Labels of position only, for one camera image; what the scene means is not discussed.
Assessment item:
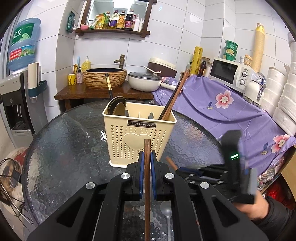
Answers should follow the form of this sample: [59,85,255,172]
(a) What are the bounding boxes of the brown wooden chopstick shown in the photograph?
[144,139,151,241]
[166,156,178,171]

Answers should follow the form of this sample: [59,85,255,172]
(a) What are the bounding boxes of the plain steel spoon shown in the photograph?
[160,201,172,241]

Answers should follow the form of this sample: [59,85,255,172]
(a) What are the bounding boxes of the person's right hand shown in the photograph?
[233,190,269,221]

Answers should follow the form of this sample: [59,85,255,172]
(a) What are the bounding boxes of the cream plastic utensil holder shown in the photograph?
[102,102,177,168]

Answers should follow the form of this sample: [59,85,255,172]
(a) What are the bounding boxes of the purple floral cloth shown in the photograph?
[151,74,296,176]

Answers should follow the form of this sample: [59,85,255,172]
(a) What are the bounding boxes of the chopsticks pair in holder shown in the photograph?
[159,68,190,121]

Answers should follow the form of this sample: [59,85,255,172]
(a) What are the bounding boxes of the round glass table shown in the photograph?
[21,99,232,241]

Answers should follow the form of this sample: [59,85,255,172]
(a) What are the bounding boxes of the white pan with lid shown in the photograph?
[128,72,176,92]

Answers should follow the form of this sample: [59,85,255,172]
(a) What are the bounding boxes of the brown white rice cooker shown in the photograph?
[147,57,177,78]

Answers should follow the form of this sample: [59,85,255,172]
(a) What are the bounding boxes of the woven brown basin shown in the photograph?
[82,68,127,90]

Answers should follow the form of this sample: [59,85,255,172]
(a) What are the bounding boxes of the stacked white paper cups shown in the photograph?
[260,33,295,136]

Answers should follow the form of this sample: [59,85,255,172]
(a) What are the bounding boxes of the dark wooden counter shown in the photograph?
[54,82,154,112]

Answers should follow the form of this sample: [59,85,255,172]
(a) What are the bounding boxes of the white kettle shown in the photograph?
[243,72,266,107]

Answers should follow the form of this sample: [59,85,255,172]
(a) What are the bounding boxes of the brass faucet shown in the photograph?
[114,54,125,69]

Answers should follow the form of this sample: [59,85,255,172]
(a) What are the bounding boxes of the yellow mug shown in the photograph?
[68,73,77,86]

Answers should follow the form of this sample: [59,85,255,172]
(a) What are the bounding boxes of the yellow soap bottle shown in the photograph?
[81,56,91,72]

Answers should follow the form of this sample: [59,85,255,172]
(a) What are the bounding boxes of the white microwave oven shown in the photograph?
[209,58,260,93]

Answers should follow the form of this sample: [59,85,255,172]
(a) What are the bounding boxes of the yellow roll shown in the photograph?
[190,46,203,75]

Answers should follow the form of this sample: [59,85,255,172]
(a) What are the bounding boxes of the water dispenser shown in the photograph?
[1,68,48,148]

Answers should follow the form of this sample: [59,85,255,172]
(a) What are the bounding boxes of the tall beige cardboard tube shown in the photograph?
[251,23,265,72]

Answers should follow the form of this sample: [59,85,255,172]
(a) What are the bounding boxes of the paper cup holder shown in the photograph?
[28,62,47,103]

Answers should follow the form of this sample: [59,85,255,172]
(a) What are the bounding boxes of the green instant noodle cups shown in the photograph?
[223,40,238,61]

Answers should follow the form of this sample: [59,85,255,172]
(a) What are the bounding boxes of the yellow oil bottle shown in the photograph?
[116,10,125,29]

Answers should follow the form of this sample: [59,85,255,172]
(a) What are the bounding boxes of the dark soy sauce bottle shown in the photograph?
[124,9,136,31]

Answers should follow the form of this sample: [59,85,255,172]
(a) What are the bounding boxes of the wooden framed mirror shelf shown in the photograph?
[75,1,157,38]

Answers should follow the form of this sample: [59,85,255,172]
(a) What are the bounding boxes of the green hanging packet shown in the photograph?
[66,11,76,34]

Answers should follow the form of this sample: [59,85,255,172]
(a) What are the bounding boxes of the blue water jug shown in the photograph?
[7,18,41,72]

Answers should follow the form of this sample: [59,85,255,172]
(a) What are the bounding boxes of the black cables bundle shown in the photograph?
[0,158,34,225]

